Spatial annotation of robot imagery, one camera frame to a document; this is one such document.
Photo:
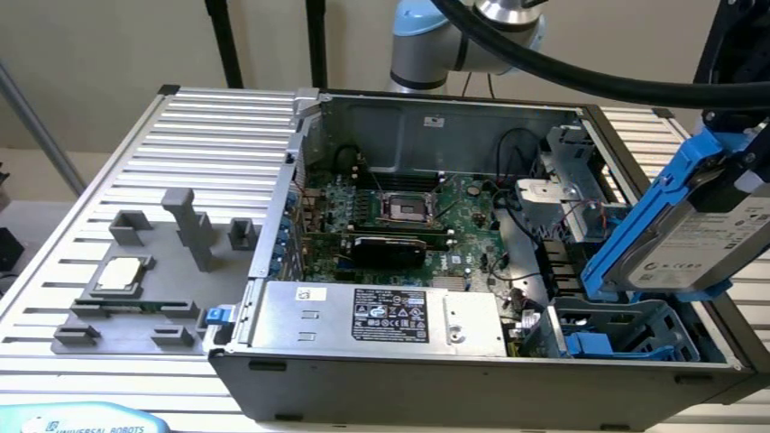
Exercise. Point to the black open PC case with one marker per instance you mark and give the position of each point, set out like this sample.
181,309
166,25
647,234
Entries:
457,388

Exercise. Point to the black stand pole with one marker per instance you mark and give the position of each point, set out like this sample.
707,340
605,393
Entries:
226,40
316,40

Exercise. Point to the silver power supply unit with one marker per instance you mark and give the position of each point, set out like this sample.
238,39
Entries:
373,318

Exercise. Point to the green RAM stick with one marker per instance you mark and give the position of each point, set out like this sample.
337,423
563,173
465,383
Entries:
150,308

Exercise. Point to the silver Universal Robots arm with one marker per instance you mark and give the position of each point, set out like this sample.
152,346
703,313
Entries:
421,49

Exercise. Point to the black graphics card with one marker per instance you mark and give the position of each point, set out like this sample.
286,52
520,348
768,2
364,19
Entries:
388,252

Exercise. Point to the blue caddy with disk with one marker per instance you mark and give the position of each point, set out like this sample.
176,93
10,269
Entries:
591,345

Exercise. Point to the black RAM slot bank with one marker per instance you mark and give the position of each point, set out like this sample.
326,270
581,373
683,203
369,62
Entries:
405,179

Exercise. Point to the hard disk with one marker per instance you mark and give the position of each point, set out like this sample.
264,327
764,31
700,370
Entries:
680,234

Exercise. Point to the silver CPU chip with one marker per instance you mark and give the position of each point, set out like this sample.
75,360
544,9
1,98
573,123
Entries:
122,273

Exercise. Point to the CPU socket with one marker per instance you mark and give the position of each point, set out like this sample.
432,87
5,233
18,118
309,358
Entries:
406,207

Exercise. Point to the grey parts rack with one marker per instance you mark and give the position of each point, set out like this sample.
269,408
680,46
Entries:
174,288

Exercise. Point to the grey disk bay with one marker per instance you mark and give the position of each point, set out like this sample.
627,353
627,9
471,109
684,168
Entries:
639,325

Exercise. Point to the black box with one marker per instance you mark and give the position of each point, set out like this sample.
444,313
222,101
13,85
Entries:
9,250

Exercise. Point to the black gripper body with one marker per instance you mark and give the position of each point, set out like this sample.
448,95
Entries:
737,40

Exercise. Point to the teach pendant with Universal Robots print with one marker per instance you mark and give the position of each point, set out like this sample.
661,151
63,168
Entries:
78,419

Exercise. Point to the blue case latch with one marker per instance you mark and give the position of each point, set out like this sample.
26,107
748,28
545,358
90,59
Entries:
218,315

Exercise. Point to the grey metal pole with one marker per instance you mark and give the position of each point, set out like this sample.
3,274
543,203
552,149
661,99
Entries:
42,131

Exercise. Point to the silver metal drive cage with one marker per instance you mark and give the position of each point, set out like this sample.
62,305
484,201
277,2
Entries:
572,194

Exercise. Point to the green motherboard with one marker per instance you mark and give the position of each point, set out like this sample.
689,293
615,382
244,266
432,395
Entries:
464,234

